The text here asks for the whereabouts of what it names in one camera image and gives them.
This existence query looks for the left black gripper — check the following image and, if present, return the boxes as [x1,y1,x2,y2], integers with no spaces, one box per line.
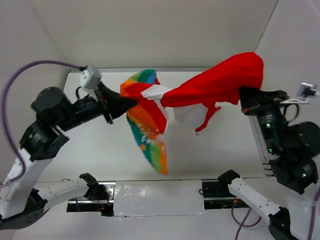
[59,79,139,130]

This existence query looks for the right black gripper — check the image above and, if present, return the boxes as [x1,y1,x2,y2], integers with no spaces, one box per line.
[235,79,287,150]

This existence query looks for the rainbow red white jacket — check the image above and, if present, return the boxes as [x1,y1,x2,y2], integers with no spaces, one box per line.
[120,52,264,175]

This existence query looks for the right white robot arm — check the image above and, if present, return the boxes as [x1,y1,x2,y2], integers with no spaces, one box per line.
[218,83,320,240]

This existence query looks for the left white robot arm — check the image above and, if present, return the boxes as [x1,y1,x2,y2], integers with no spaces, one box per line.
[0,83,137,230]

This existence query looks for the white taped cover board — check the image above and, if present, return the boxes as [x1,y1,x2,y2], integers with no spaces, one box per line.
[113,180,206,217]

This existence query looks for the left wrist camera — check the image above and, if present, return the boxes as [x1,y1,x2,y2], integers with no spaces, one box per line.
[80,66,102,90]

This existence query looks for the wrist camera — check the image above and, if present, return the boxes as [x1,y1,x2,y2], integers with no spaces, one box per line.
[80,66,102,90]
[297,82,320,99]

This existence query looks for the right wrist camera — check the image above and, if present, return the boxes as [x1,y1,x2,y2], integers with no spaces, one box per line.
[297,82,320,99]

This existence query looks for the aluminium frame rail back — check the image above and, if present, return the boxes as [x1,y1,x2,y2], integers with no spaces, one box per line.
[68,66,213,74]

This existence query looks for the aluminium frame rail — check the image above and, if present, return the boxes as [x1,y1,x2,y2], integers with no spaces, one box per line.
[68,66,213,74]
[248,116,277,177]

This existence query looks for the aluminium frame rail right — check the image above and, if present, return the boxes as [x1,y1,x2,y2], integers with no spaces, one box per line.
[248,116,277,177]

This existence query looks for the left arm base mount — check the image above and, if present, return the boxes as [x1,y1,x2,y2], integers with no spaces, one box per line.
[66,181,116,217]

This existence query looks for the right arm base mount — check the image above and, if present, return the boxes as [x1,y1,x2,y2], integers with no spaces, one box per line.
[198,180,248,210]

